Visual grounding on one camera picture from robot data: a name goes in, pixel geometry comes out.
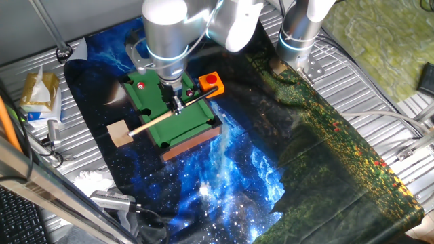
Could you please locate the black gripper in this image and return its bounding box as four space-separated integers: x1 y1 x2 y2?
157 81 186 115

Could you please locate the wooden pool cue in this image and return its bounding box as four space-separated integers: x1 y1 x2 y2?
127 86 220 138

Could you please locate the mini green pool table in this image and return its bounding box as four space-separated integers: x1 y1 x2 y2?
119 69 224 163

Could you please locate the orange box red button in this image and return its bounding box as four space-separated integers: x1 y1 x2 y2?
198 71 226 99

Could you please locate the wooden cube block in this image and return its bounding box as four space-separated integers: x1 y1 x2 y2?
106 119 134 148

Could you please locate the crumpled white tissue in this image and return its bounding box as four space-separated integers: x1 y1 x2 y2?
73 170 116 197

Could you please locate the white blue tissue pack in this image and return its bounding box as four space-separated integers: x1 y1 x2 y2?
26 87 62 129

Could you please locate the orange pole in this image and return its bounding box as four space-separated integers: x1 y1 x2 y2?
0 96 23 153

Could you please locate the forest print cloth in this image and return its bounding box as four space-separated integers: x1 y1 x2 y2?
203 6 425 244

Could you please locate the black keyboard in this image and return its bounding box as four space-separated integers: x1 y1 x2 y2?
0 186 48 244

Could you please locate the green textured mat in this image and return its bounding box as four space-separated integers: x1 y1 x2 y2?
321 0 434 102

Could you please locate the black flat device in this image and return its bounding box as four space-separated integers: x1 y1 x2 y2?
416 62 434 96

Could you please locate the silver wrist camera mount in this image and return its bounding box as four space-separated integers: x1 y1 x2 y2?
125 30 153 75

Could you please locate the thin gripper cable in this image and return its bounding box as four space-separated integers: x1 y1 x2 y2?
132 0 224 72

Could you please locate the silver ribbed camera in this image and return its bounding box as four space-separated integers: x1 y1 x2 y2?
89 190 143 214

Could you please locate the small camera on stand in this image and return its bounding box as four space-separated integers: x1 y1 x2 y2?
40 119 62 148

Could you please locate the metal frame bar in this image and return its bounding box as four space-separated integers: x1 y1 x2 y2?
0 135 136 244

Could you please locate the metal camera pole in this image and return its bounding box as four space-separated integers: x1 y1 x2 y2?
28 0 74 64

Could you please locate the base cable bundle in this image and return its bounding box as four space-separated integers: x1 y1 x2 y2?
313 33 421 136

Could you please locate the white hose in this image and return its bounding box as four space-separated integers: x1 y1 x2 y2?
338 110 431 136

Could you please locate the aluminium corner bracket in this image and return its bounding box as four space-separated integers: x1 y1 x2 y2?
396 128 434 162

